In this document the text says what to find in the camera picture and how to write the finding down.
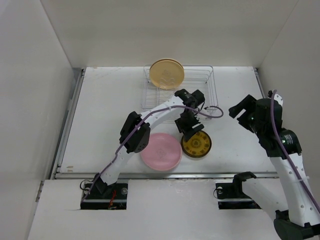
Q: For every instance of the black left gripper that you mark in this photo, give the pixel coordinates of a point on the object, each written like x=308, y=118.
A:
x=185, y=129

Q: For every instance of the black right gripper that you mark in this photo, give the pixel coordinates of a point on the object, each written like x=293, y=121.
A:
x=246, y=103

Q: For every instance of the pink plastic plate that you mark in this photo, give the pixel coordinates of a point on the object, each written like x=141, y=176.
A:
x=163, y=152

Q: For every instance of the yellow plate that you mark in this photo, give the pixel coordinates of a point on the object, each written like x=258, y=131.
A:
x=166, y=73

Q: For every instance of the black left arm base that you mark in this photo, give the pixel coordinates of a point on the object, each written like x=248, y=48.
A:
x=113, y=198

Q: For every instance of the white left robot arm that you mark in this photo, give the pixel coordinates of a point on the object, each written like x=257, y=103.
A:
x=135, y=133

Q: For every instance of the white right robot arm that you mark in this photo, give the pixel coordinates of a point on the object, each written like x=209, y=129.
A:
x=298, y=217

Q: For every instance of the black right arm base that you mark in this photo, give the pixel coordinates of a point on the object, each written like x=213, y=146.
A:
x=228, y=198

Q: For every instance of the white foam front board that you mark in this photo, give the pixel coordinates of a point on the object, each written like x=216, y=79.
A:
x=156, y=210

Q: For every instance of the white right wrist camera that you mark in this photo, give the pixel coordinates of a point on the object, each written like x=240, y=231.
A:
x=277, y=98

